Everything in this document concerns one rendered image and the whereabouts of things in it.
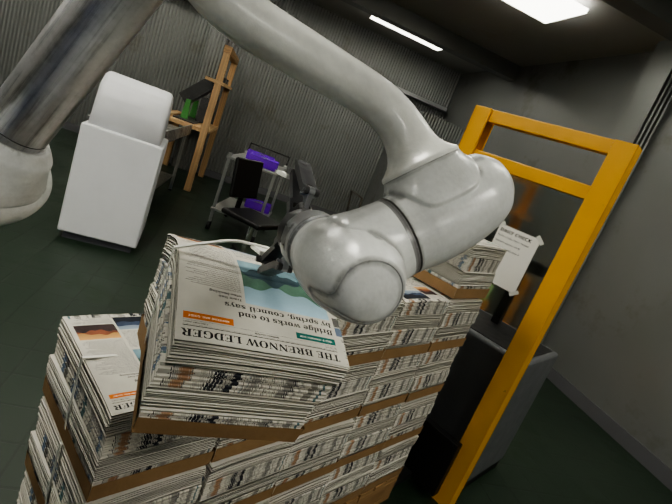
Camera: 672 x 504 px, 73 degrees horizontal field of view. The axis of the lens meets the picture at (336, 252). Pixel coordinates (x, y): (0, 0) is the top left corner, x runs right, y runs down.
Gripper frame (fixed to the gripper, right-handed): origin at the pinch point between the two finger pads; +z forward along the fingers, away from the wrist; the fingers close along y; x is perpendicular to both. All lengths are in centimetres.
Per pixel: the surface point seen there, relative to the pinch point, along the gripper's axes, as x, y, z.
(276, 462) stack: 35, 74, 28
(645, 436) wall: 377, 94, 104
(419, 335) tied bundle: 80, 32, 45
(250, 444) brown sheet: 22, 65, 23
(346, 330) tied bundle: 41, 30, 29
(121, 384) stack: -14, 46, 14
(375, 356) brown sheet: 60, 40, 37
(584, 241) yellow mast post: 146, -21, 50
